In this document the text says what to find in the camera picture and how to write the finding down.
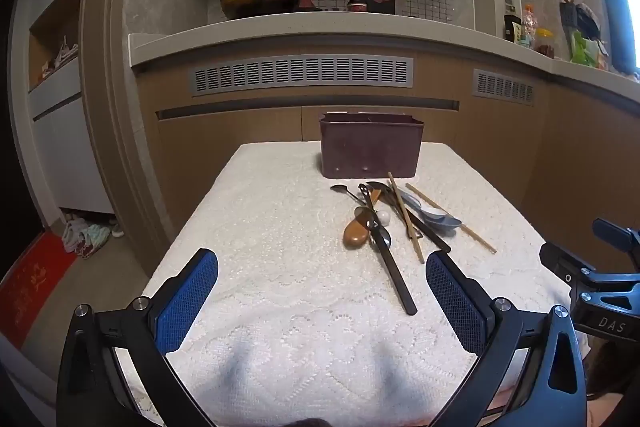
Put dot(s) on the red floor mat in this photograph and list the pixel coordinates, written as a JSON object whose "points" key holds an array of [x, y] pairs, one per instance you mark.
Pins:
{"points": [[27, 292]]}

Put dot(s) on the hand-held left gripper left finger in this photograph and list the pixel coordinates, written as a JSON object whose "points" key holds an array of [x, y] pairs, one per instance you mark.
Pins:
{"points": [[187, 302]]}

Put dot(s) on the white storage cabinet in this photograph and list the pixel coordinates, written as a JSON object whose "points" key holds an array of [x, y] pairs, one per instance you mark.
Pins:
{"points": [[65, 147]]}

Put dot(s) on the pile of slippers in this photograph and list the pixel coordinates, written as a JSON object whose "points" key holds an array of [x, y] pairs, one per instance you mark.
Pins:
{"points": [[87, 234]]}

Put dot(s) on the light blue spoon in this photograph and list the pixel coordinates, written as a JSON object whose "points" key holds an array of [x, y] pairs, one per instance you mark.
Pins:
{"points": [[442, 222]]}

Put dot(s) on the short grey vent grille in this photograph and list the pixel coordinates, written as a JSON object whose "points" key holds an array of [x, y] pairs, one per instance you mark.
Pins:
{"points": [[502, 87]]}

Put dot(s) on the red-filled jar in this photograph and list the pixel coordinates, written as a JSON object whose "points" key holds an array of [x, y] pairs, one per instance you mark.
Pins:
{"points": [[545, 43]]}

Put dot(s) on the dark shovel-shaped spoon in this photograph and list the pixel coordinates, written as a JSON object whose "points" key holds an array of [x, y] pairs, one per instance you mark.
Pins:
{"points": [[435, 239]]}

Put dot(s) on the white lace tablecloth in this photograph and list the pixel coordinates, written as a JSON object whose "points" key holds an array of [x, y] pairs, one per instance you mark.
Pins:
{"points": [[280, 257]]}

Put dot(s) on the small dark metal spoon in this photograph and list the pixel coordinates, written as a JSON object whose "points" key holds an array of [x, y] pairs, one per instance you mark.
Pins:
{"points": [[338, 189]]}

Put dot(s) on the black utensil caddy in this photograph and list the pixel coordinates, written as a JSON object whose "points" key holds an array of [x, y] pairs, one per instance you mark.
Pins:
{"points": [[567, 13]]}

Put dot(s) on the green packages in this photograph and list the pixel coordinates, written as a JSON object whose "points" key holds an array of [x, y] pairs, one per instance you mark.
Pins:
{"points": [[585, 52]]}

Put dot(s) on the wooden chopstick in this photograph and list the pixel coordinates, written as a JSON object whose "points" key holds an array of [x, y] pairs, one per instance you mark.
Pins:
{"points": [[400, 207], [475, 237]]}

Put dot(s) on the small red jar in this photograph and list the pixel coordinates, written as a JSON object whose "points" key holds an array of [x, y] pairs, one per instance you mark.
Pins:
{"points": [[356, 6]]}

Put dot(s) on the dark food packet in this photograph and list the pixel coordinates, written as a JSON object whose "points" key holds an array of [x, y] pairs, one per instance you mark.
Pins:
{"points": [[511, 29]]}

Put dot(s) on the small white spoon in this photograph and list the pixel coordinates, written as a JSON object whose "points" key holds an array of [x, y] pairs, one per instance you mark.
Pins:
{"points": [[384, 218]]}

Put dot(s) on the brown wooden spoon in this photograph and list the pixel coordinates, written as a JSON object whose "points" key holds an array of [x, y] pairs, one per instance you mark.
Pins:
{"points": [[356, 234]]}

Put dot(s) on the beige kitchen countertop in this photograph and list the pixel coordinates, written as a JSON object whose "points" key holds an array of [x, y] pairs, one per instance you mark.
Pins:
{"points": [[350, 37]]}

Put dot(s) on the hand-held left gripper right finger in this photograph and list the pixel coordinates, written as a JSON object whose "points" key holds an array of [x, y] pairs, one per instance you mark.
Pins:
{"points": [[457, 302]]}

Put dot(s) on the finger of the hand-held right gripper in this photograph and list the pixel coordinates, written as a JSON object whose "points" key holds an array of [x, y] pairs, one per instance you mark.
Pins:
{"points": [[617, 234], [565, 264]]}

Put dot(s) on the maroon plastic utensil holder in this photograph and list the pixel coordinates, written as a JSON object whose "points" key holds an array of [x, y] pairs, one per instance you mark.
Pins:
{"points": [[370, 147]]}

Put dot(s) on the beige door frame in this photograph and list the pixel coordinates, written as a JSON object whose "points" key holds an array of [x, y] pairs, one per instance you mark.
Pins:
{"points": [[107, 82]]}

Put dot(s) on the shelf clutter of papers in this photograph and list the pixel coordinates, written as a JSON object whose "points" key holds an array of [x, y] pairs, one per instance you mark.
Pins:
{"points": [[60, 57]]}

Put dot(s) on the long grey vent grille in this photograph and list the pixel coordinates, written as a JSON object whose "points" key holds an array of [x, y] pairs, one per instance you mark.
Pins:
{"points": [[300, 74]]}

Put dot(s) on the wooden kitchen cabinet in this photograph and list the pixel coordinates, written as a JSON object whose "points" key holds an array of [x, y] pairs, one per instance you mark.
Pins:
{"points": [[240, 122]]}

